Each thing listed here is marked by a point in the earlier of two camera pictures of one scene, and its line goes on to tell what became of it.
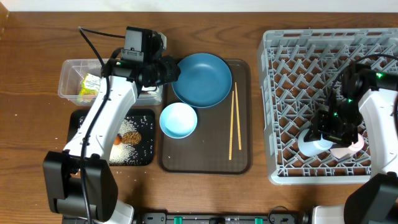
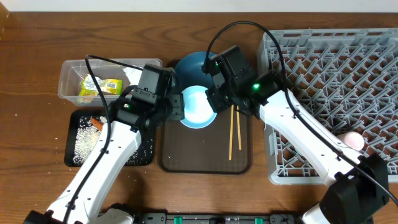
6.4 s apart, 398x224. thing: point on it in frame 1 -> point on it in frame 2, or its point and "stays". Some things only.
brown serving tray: (206, 150) stays
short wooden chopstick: (231, 134) stays
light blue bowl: (178, 120) -> (198, 112)
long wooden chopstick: (237, 119) stays
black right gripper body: (334, 134) -> (214, 101)
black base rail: (257, 218) stays
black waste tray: (134, 145) stays
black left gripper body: (170, 70) -> (177, 106)
